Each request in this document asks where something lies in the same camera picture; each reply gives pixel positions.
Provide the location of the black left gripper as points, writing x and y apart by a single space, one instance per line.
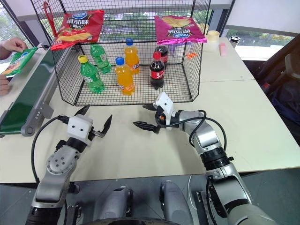
93 134

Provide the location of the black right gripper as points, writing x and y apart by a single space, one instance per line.
159 117

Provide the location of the green chips bag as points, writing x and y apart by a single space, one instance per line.
20 59

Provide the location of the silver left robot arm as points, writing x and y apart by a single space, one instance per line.
56 164

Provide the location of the black rounded robot base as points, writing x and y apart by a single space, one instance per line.
131 221

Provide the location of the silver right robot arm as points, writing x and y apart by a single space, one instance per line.
211 138

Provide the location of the green conveyor belt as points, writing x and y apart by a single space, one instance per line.
30 93

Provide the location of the person's right hand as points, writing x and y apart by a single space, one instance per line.
3 85

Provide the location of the person's left hand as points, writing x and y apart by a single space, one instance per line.
15 45

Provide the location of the green soda bottle yellow cap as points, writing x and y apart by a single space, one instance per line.
91 77

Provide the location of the orange soda bottle blue cap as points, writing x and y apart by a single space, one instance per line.
131 56
125 79

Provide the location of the cola bottle red cap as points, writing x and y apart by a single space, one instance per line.
162 52
157 73

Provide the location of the orange object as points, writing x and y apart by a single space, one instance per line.
191 55

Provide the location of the red chips bag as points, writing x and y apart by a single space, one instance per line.
78 28

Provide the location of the grey rounded robot leg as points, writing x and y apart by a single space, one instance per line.
114 206
175 204

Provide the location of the magenta chips bag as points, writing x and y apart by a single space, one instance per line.
178 29

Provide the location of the cream plastic cup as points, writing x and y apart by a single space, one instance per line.
212 41

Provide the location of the pink rectangular block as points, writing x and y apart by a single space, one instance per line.
222 49

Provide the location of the red plastic hook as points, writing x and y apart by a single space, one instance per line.
49 18

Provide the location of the black and white tumbler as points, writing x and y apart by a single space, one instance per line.
234 42

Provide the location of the black office chair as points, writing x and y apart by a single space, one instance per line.
274 63

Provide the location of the dark blue backpack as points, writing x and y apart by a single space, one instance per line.
288 105

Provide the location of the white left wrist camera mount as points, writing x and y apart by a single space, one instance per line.
78 126

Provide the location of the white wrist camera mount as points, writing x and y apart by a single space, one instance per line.
165 103
78 126

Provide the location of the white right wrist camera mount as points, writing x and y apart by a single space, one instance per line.
165 103

